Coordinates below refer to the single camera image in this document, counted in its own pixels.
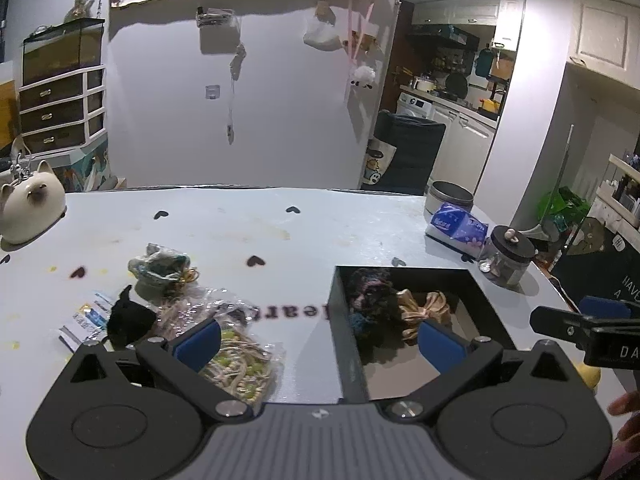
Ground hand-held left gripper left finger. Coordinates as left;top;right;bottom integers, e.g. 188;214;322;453
69;318;254;422

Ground teal hanging bag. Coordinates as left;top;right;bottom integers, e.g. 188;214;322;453
474;47;496;79

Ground glass tank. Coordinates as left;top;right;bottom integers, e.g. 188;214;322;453
22;17;106;86

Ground white shelf unit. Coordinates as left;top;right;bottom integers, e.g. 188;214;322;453
596;152;640;223

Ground cartoon print tote bag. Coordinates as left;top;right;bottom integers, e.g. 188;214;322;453
362;137;399;191

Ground black letter board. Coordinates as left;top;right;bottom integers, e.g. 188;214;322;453
550;217;640;313

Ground white washing machine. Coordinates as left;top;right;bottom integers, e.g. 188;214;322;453
397;92;434;121

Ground blue tissue pack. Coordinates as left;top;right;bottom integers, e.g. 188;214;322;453
425;202;489;257

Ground yellow round object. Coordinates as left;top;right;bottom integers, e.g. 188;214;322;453
575;362;602;392

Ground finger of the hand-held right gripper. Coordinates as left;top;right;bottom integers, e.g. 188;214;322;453
579;296;640;331
530;306;601;342

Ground person's right hand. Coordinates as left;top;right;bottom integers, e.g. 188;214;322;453
606;391;640;463

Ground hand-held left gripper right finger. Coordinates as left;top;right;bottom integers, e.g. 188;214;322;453
384;319;572;423

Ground gold satin scrunchie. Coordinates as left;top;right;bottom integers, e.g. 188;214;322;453
397;289;454;347

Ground round metal tin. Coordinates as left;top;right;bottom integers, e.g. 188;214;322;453
425;180;475;217

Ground hanging strap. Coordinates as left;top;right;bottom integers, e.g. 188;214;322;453
227;42;248;147

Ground white upper kitchen cabinets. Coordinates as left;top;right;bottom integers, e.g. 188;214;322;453
411;0;527;54

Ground clear bag of green hair ties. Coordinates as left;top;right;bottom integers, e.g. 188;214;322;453
127;242;202;302

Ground green plastic bag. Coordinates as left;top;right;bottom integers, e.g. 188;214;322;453
537;186;592;232

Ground white and blue packet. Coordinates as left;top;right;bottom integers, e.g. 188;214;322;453
57;289;114;353

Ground white cat-shaped figurine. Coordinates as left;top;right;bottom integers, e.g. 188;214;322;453
0;159;67;246

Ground white hanging plush toy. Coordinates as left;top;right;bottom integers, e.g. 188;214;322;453
350;65;377;92

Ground white lower kitchen cabinet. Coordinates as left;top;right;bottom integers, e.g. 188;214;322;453
429;104;497;202

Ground black laundry hamper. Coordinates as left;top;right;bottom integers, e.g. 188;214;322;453
374;109;447;197

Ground black storage box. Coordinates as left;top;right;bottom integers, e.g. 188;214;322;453
329;265;504;404

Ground clear bag of beige hair ties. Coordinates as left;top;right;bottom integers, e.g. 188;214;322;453
155;287;287;409

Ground clear wall-mounted holder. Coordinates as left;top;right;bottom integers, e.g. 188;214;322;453
196;7;237;29

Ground dark crocheted scrunchie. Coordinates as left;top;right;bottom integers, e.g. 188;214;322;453
347;267;402;343

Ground thin grey rod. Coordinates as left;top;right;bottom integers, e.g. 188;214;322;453
549;125;574;223

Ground white drawer cabinet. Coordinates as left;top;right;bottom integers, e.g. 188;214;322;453
19;65;107;157

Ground glass jar with black lid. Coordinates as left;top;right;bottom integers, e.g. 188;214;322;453
477;225;539;289

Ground black fabric scrunchie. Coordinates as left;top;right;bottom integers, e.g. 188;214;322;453
106;284;159;352

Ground white hanging plastic bag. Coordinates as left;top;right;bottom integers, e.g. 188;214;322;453
303;0;344;54

